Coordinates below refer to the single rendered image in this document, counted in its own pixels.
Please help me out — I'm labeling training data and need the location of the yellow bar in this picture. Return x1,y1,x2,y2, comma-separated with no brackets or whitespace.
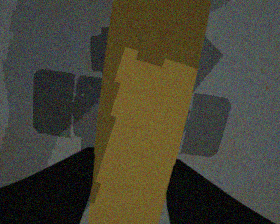
87,0,211,224

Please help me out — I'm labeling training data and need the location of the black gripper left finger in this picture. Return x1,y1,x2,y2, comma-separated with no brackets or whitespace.
0,147,95,224

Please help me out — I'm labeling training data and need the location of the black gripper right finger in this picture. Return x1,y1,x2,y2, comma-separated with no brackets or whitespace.
166,159,275,224

